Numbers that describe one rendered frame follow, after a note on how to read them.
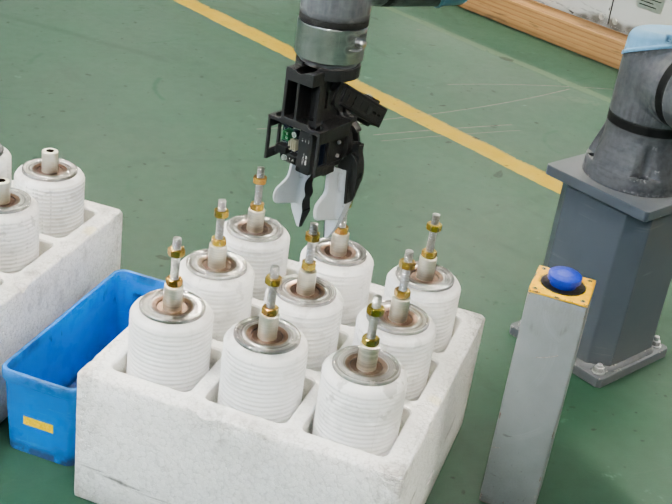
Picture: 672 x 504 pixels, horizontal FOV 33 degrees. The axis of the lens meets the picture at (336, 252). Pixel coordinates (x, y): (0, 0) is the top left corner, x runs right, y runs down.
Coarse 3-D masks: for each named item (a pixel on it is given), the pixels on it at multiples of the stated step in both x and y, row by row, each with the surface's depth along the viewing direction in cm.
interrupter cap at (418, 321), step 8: (384, 304) 136; (384, 312) 135; (408, 312) 135; (416, 312) 135; (424, 312) 135; (368, 320) 133; (384, 320) 133; (408, 320) 134; (416, 320) 134; (424, 320) 134; (384, 328) 131; (392, 328) 131; (400, 328) 131; (408, 328) 132; (416, 328) 132; (424, 328) 132
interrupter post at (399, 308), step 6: (396, 300) 132; (402, 300) 132; (408, 300) 132; (390, 306) 133; (396, 306) 132; (402, 306) 132; (408, 306) 133; (390, 312) 133; (396, 312) 132; (402, 312) 132; (390, 318) 133; (396, 318) 133; (402, 318) 133
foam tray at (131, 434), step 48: (384, 288) 155; (480, 336) 152; (96, 384) 128; (144, 384) 128; (432, 384) 135; (96, 432) 131; (144, 432) 128; (192, 432) 126; (240, 432) 124; (288, 432) 123; (432, 432) 131; (96, 480) 134; (144, 480) 131; (192, 480) 129; (240, 480) 126; (288, 480) 124; (336, 480) 122; (384, 480) 120; (432, 480) 144
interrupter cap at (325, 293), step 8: (288, 280) 138; (296, 280) 139; (320, 280) 139; (280, 288) 136; (288, 288) 137; (320, 288) 138; (328, 288) 138; (280, 296) 134; (288, 296) 135; (296, 296) 135; (304, 296) 136; (312, 296) 136; (320, 296) 136; (328, 296) 136; (296, 304) 134; (304, 304) 133; (312, 304) 134; (320, 304) 134
